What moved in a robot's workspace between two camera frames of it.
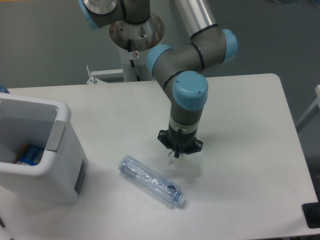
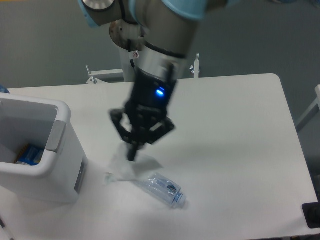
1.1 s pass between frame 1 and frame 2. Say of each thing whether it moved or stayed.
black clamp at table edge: stayed
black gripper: moved
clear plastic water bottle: stayed
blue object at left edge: stayed
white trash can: stayed
